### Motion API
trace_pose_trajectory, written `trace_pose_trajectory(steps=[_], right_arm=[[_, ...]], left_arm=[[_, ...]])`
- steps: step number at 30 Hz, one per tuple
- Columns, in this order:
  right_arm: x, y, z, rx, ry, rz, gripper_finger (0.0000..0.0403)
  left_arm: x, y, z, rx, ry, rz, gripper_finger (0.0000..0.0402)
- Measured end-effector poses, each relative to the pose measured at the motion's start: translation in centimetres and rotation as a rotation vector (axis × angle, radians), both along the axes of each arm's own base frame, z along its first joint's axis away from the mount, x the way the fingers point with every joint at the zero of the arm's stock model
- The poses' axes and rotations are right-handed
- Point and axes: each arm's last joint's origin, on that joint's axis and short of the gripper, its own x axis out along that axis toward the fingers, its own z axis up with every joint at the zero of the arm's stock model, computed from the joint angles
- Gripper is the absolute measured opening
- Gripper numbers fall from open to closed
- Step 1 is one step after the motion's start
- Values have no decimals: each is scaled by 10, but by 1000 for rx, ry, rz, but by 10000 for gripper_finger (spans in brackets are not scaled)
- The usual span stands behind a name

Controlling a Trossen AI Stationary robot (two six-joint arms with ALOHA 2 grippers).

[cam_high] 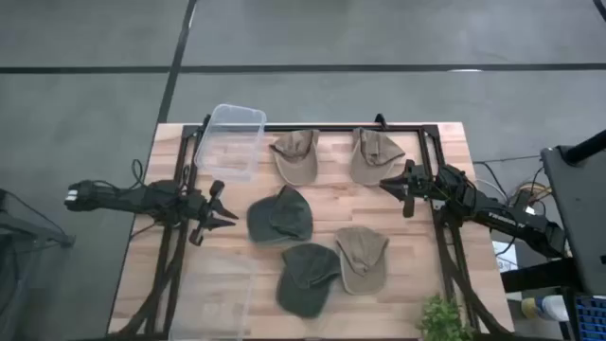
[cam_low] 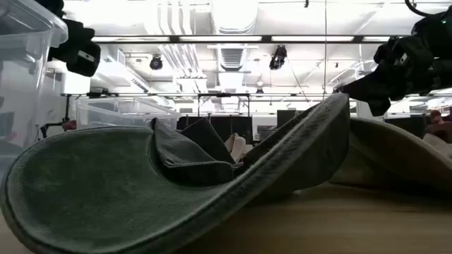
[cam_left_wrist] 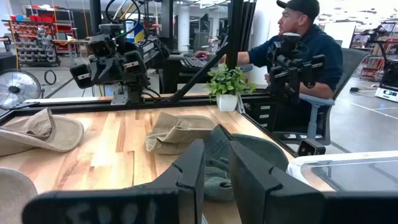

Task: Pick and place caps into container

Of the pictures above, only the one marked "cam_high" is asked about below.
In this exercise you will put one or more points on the grey metal stand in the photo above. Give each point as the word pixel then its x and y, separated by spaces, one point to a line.
pixel 28 237

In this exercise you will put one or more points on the black pole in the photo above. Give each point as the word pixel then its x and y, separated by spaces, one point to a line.
pixel 584 148

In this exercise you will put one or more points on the dark green cap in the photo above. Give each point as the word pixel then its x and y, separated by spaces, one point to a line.
pixel 305 284
pixel 279 218

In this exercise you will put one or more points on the small green potted plant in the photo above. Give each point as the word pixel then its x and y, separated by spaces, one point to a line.
pixel 442 319

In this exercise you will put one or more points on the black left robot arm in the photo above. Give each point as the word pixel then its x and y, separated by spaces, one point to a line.
pixel 123 199

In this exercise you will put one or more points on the beige cap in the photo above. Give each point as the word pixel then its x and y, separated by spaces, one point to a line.
pixel 374 161
pixel 296 163
pixel 362 260

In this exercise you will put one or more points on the white yellow bottle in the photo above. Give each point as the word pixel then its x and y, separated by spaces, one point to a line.
pixel 544 308

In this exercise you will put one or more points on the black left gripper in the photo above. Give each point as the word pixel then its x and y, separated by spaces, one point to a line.
pixel 203 213

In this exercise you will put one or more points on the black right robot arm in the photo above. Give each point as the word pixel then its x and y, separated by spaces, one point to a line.
pixel 502 219

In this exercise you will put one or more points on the black clamp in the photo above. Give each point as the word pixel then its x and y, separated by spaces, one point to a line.
pixel 380 120

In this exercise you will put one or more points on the blue plastic crate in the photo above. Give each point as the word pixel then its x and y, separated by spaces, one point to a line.
pixel 591 318

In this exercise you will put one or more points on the black base beam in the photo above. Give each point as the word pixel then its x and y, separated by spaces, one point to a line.
pixel 540 275

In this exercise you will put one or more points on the clear plastic container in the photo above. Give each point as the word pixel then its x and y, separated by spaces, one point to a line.
pixel 232 142
pixel 213 303

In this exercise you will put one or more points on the black metal table frame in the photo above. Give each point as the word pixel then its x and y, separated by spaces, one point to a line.
pixel 331 128

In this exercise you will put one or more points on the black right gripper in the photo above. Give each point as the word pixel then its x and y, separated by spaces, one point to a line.
pixel 411 189

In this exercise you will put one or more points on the white paper sheet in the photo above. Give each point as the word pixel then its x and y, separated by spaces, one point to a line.
pixel 505 256

